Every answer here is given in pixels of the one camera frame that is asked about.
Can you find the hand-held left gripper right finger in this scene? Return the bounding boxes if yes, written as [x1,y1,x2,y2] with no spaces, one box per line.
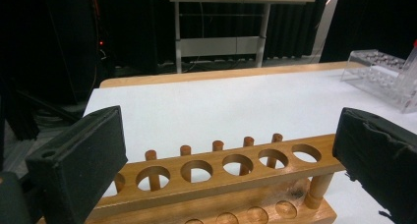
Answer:
[331,107,417,224]

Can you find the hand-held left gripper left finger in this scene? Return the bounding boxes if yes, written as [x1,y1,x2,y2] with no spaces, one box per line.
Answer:
[25,105,129,224]

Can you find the clear plastic tube rack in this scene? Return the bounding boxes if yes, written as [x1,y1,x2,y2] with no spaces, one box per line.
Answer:
[340,48,417,114]

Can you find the wooden test tube rack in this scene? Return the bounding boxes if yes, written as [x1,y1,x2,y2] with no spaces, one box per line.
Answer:
[37,133,346,224]

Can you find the white slanted metal bar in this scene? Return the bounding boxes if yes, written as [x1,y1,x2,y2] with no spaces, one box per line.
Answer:
[309,0,341,64]

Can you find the thin black floor cables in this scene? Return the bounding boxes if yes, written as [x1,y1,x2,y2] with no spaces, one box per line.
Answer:
[156,56,264,71]

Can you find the white desk frame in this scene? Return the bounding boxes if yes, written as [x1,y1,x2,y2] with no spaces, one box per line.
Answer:
[159,0,317,75]

